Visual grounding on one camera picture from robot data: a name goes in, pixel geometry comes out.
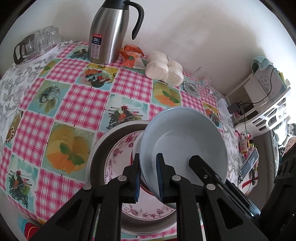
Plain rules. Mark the stainless steel thermos jug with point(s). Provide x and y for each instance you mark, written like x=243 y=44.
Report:
x=108 y=30

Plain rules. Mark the white lattice chair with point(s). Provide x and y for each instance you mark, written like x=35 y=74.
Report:
x=266 y=120

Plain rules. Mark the checkered fruit tablecloth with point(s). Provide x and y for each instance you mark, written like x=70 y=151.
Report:
x=54 y=111

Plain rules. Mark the tray of small glasses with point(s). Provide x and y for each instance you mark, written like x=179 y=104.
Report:
x=37 y=45

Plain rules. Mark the bag of white steamed buns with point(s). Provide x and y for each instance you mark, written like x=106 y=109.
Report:
x=159 y=67

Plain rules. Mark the clear glass mug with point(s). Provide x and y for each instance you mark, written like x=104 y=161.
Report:
x=198 y=84

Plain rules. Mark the smartphone on stand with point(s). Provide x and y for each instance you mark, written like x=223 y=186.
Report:
x=249 y=163

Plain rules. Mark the pale blue large bowl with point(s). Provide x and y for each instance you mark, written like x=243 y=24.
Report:
x=179 y=133

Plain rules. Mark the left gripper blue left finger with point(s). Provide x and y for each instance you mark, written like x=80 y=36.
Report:
x=111 y=197

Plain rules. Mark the stainless steel round tray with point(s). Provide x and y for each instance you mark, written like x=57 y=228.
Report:
x=95 y=176

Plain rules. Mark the colourful cylindrical tin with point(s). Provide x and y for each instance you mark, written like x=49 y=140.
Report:
x=243 y=143

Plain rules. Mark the floral rimmed round plate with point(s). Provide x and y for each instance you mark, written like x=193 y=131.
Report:
x=148 y=207

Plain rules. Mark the black charger plug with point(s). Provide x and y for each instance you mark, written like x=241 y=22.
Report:
x=234 y=107

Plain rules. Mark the white power strip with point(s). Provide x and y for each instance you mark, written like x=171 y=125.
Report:
x=222 y=106

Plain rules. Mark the orange snack packet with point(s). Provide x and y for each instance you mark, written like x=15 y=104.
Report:
x=132 y=57

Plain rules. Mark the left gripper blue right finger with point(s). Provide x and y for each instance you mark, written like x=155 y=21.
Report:
x=176 y=189

